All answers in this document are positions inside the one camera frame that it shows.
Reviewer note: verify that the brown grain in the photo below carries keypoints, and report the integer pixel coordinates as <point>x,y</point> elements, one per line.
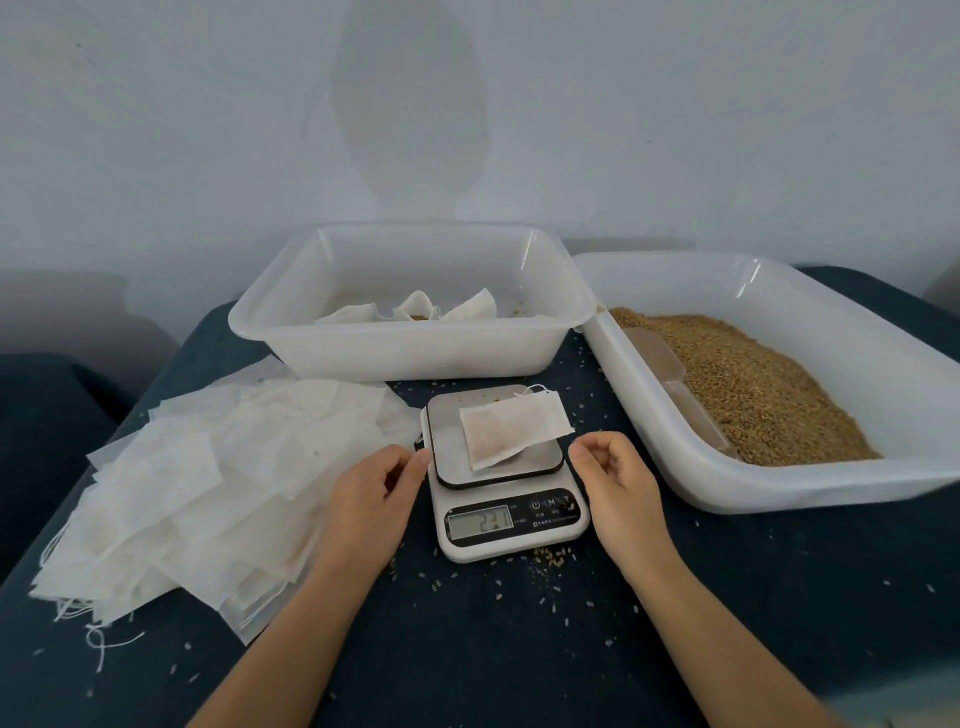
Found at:
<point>780,390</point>

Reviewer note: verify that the white plastic tub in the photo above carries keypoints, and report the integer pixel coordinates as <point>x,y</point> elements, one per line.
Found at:
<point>405,353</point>

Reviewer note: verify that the pile of white bags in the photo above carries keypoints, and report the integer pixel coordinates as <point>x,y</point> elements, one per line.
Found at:
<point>210,480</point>

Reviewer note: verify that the person's right hand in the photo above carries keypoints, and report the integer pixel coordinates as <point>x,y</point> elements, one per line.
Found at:
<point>618,495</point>

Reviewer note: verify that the person's left hand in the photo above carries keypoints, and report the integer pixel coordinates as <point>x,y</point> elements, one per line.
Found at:
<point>372,510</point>

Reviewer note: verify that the white digital kitchen scale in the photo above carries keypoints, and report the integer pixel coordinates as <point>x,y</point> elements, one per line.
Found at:
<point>510,518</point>

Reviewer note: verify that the white mesh bag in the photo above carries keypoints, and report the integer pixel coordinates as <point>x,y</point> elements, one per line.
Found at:
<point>345,314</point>
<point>416,308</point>
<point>518,428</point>

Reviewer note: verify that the clear plastic scoop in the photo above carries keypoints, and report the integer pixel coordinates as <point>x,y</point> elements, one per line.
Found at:
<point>675,398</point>

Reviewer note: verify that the dark blue tablecloth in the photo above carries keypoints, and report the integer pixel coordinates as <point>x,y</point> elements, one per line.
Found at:
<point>720,600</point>
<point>45,450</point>

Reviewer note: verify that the white tray of grain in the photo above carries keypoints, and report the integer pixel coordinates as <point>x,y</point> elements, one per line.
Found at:
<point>660,450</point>

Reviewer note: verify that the person's left forearm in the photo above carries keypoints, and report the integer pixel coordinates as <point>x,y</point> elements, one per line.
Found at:
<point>285,660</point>

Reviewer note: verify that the person's right forearm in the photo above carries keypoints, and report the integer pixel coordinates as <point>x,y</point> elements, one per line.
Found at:
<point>728,653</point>

